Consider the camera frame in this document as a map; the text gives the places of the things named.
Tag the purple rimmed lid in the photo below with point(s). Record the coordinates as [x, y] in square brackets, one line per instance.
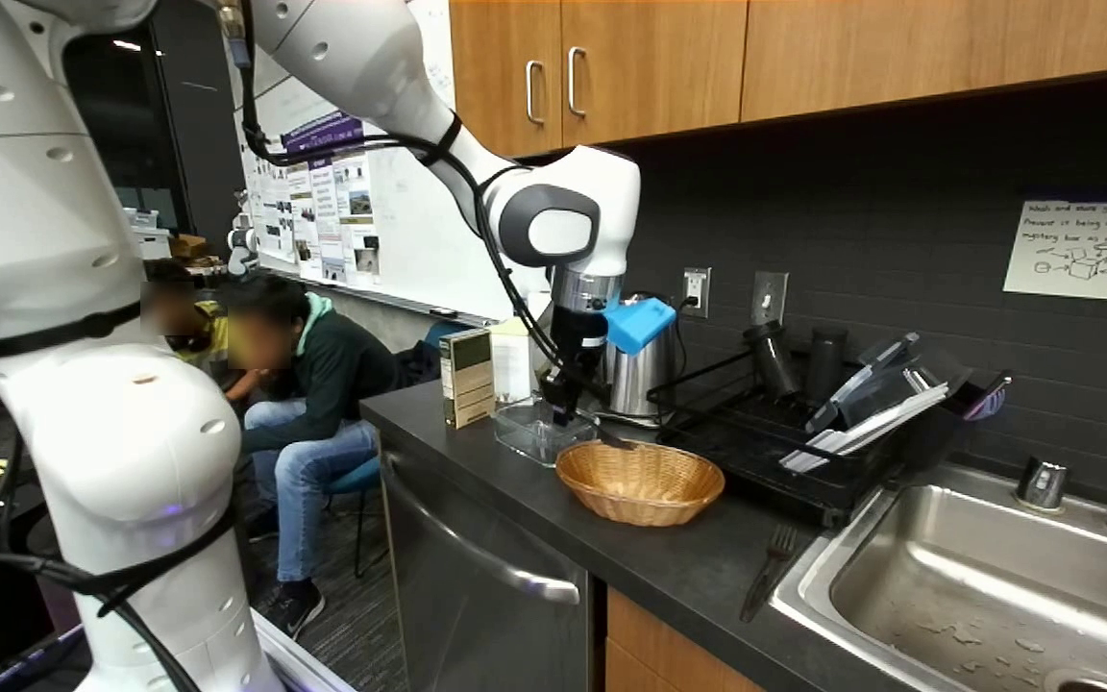
[991, 402]

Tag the small chrome sink fitting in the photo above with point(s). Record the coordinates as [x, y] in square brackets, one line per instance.
[1048, 482]

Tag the woven wicker basket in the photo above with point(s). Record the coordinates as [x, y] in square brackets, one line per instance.
[641, 485]

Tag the blue chair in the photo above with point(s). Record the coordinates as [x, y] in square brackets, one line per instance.
[359, 475]

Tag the wooden lower cabinet door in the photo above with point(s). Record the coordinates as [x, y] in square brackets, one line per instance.
[662, 656]

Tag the white wall outlet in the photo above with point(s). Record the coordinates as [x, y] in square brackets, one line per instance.
[696, 293]

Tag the black cup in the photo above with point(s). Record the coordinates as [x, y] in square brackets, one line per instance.
[771, 359]

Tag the stainless steel sink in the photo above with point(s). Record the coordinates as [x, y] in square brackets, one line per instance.
[1001, 590]

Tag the handwritten white paper note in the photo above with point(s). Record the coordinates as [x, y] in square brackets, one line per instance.
[1085, 251]

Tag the wooden cabinet door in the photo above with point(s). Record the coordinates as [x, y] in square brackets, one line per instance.
[657, 63]
[950, 45]
[503, 77]
[662, 656]

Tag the small brown tea box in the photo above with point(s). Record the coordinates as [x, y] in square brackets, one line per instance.
[466, 376]

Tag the stainless steel dishwasher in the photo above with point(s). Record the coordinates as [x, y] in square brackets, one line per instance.
[480, 599]

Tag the black dish drying rack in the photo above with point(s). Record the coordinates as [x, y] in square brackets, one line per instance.
[761, 442]

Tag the grey wall switch plate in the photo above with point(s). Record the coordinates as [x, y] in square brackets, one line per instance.
[771, 298]

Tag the wooden upper cabinet door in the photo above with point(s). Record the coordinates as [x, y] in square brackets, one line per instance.
[657, 63]
[950, 45]
[503, 77]

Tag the stainless steel electric kettle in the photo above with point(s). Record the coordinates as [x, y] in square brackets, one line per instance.
[641, 380]

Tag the person in dark hoodie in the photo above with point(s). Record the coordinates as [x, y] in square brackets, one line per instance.
[326, 371]

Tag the person in yellow shirt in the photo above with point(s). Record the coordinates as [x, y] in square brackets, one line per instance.
[201, 330]

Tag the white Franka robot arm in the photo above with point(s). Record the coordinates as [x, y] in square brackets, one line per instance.
[105, 424]

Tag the rectangular glass container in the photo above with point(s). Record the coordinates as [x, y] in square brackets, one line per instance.
[529, 441]

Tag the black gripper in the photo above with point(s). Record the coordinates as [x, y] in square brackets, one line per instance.
[577, 320]

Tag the large white whiteboard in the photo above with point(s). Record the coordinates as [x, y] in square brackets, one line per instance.
[426, 244]

